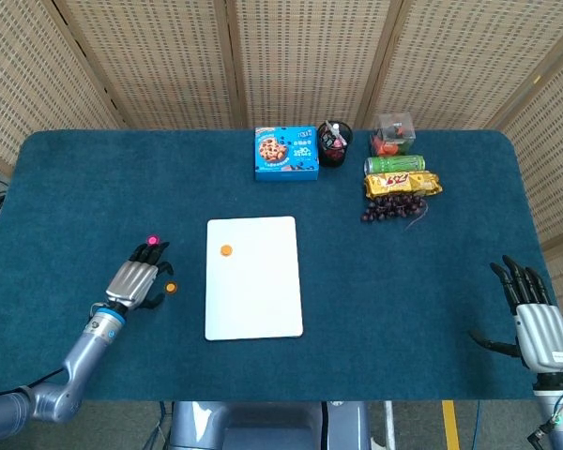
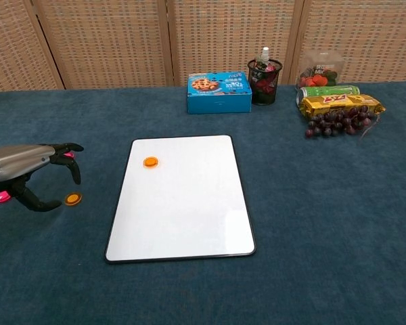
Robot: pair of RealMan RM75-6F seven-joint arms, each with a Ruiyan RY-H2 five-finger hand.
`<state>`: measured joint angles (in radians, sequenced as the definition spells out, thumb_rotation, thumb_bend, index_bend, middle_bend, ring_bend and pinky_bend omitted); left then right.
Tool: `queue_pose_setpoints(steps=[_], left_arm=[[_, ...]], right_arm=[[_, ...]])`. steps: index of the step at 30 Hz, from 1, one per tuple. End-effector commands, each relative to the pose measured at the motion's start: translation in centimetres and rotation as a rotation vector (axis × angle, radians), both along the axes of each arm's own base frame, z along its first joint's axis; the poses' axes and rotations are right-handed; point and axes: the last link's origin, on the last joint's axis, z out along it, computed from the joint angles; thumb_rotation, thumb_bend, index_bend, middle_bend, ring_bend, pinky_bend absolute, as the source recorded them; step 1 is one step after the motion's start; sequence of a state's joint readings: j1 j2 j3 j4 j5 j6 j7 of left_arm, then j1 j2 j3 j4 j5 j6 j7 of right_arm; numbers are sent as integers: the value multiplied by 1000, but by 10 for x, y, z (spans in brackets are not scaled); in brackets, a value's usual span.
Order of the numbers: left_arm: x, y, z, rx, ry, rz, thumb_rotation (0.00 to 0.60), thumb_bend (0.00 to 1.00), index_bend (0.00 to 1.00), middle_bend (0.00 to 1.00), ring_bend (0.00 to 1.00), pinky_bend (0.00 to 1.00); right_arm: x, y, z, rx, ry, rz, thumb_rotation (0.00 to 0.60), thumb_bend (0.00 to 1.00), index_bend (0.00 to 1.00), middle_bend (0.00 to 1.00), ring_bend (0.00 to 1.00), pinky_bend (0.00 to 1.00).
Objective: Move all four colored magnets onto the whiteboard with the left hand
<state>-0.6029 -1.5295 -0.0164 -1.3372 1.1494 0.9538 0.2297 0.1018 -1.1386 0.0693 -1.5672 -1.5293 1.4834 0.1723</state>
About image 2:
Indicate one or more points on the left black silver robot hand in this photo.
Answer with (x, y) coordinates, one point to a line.
(17, 159)

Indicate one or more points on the round pink magnet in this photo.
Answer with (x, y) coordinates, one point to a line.
(1, 198)
(68, 155)

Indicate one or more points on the round orange magnet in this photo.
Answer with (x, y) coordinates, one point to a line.
(73, 198)
(150, 162)

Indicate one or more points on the woven wooden folding screen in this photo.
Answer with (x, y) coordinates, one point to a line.
(105, 40)

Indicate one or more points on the white magnetic board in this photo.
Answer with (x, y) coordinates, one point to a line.
(179, 203)

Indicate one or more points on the blue cookie box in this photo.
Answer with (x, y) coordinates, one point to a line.
(220, 101)

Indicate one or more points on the black mesh pen cup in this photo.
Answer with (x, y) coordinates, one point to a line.
(265, 97)

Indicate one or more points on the red black snack pouch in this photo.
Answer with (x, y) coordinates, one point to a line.
(269, 67)

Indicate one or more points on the small white spray bottle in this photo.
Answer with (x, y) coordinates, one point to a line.
(265, 52)

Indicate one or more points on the blue carpet table cover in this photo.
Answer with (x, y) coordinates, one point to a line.
(325, 203)

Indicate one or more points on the dark purple grape bunch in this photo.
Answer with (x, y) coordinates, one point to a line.
(328, 127)

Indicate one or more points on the green drink can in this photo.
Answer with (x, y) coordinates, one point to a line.
(325, 91)

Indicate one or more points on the clear plastic fruit box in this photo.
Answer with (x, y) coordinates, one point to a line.
(319, 67)

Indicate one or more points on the yellow biscuit packet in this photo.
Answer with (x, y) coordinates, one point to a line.
(338, 103)

